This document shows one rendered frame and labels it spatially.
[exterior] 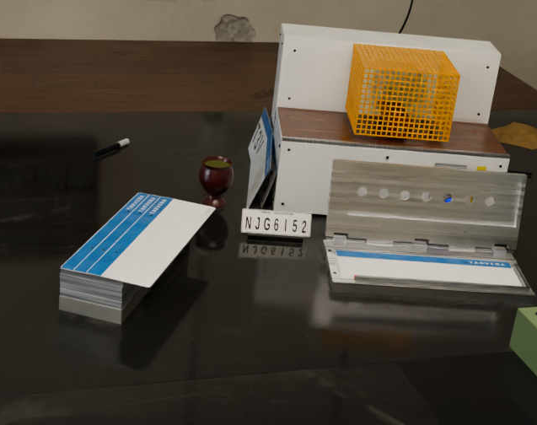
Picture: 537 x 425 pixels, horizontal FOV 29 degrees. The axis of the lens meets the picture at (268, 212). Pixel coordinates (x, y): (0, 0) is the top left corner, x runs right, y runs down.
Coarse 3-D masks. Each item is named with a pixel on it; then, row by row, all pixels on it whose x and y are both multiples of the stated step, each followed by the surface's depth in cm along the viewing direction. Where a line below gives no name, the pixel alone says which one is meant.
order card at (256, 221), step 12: (252, 216) 242; (264, 216) 242; (276, 216) 242; (288, 216) 243; (300, 216) 243; (252, 228) 242; (264, 228) 242; (276, 228) 242; (288, 228) 243; (300, 228) 243
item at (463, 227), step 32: (352, 160) 235; (352, 192) 237; (416, 192) 238; (448, 192) 238; (480, 192) 239; (512, 192) 239; (352, 224) 237; (384, 224) 238; (416, 224) 238; (448, 224) 239; (480, 224) 239; (512, 224) 241
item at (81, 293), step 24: (120, 216) 224; (96, 240) 213; (72, 264) 203; (72, 288) 203; (96, 288) 201; (120, 288) 199; (144, 288) 212; (72, 312) 204; (96, 312) 203; (120, 312) 201
